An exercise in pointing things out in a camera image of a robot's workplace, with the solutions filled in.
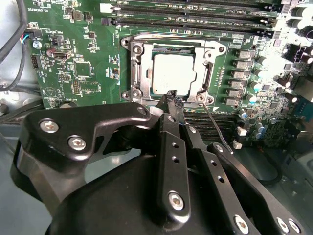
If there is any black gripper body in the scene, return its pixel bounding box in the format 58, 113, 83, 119
11, 144, 233, 235

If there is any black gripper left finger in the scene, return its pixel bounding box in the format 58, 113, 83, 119
21, 90, 192, 227

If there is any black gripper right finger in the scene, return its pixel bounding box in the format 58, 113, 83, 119
176, 97, 306, 235

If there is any silver topped CPU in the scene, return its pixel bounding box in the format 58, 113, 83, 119
150, 46, 198, 96

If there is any metal socket cover frame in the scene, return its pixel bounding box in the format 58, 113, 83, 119
136, 41, 210, 102

